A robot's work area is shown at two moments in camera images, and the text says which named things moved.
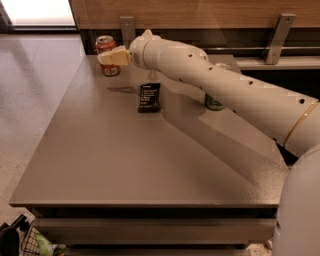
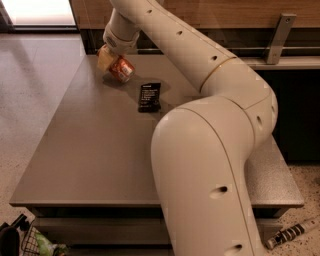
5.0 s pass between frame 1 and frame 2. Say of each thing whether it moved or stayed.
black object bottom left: stayed
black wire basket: stayed
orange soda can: moved
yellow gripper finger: moved
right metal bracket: stayed
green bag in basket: stayed
